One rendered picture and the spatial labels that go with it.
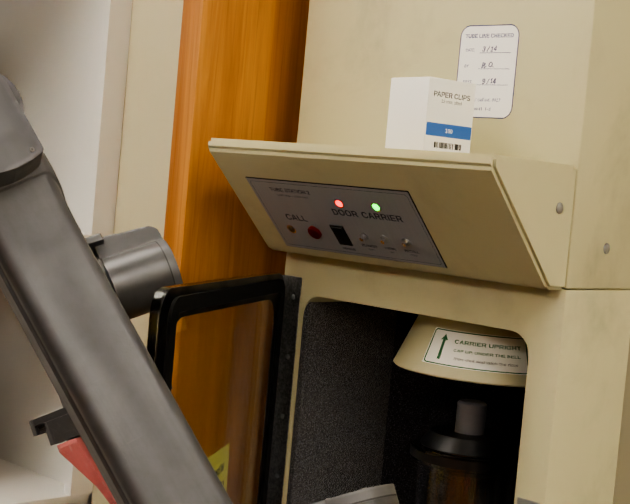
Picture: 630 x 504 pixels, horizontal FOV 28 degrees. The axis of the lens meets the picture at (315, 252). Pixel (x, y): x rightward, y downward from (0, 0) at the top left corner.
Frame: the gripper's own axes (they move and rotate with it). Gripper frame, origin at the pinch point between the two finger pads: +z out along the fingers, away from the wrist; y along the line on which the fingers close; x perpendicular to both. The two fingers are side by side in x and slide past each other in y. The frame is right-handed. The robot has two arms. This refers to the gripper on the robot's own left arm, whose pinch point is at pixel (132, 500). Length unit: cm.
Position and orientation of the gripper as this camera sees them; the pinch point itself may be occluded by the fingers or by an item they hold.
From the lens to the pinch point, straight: 107.1
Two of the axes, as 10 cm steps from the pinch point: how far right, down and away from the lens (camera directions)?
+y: -9.0, 3.6, 2.5
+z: 3.5, 9.3, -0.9
